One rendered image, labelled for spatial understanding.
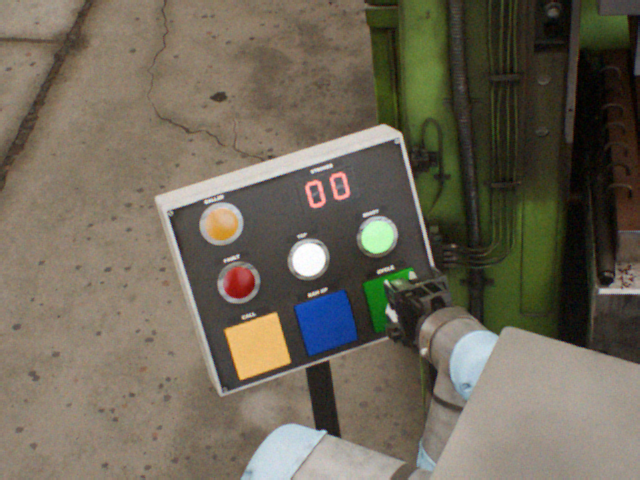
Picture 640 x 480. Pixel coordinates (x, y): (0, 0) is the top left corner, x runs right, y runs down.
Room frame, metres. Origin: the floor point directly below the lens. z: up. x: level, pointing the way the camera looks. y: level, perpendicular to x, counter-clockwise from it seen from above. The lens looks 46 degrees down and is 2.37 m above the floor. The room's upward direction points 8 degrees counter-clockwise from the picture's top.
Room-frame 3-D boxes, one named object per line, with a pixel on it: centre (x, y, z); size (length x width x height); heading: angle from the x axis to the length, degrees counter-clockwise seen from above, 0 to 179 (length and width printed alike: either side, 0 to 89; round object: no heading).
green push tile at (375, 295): (1.18, -0.09, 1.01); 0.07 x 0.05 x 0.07; 104
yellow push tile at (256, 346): (1.13, 0.11, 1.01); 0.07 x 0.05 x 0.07; 104
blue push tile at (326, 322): (1.16, 0.01, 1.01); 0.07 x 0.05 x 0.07; 104
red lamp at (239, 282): (1.18, 0.12, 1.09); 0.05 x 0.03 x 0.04; 79
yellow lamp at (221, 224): (1.22, 0.13, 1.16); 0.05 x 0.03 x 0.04; 79
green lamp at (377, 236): (1.23, -0.08, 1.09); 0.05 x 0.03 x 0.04; 79
